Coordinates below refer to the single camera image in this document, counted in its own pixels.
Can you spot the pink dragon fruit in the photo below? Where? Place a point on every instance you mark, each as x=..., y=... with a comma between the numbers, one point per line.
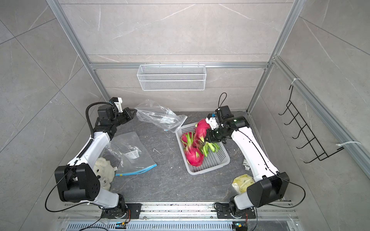
x=206, y=146
x=194, y=156
x=201, y=130
x=187, y=139

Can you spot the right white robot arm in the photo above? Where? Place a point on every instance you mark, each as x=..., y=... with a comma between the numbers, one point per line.
x=269, y=185

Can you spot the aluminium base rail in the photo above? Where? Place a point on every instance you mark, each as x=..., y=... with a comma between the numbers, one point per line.
x=182, y=216

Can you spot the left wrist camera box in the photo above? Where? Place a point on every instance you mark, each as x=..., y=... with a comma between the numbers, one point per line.
x=117, y=101

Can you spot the zip-top bag with dragon fruit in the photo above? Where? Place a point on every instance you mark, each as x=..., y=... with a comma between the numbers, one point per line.
x=151, y=112

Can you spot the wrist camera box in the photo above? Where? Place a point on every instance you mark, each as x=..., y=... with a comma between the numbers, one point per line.
x=117, y=101
x=211, y=120

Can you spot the black wire wall hook rack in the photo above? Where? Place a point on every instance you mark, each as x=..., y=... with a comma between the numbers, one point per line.
x=305, y=131

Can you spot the stars and stripes patterned can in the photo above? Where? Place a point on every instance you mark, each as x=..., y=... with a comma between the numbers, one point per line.
x=246, y=165

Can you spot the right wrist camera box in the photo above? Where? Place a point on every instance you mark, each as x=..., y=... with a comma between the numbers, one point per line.
x=211, y=120

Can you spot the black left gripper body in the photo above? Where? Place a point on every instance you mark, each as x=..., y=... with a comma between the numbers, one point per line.
x=122, y=119

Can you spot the zip-top bag with blue seal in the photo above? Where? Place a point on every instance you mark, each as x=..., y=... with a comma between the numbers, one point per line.
x=127, y=155

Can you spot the yellow-green packaged snack bag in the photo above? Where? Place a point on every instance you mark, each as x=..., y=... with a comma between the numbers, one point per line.
x=241, y=183

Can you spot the white plush teddy bear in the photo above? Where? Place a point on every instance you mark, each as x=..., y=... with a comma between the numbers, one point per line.
x=104, y=172

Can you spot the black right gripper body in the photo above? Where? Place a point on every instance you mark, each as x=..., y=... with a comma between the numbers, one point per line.
x=216, y=135

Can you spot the white wire mesh wall basket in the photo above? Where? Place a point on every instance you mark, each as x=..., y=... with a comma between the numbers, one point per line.
x=166, y=77

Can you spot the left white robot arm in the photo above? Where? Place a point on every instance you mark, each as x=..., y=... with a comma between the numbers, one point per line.
x=76, y=182

